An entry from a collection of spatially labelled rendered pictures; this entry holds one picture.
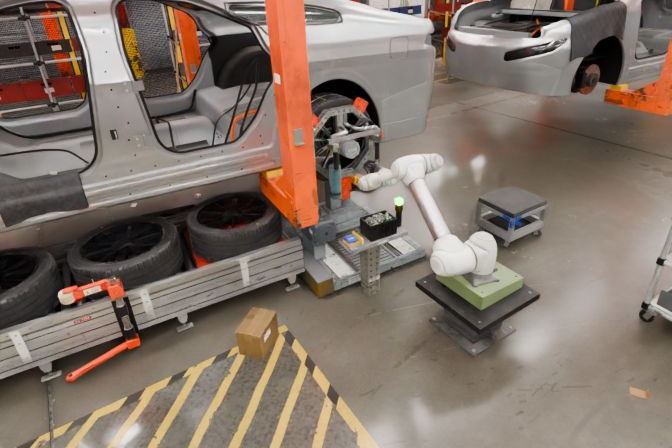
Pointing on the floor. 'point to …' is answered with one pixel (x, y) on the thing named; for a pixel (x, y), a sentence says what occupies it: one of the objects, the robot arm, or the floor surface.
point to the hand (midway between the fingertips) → (363, 162)
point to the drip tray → (169, 211)
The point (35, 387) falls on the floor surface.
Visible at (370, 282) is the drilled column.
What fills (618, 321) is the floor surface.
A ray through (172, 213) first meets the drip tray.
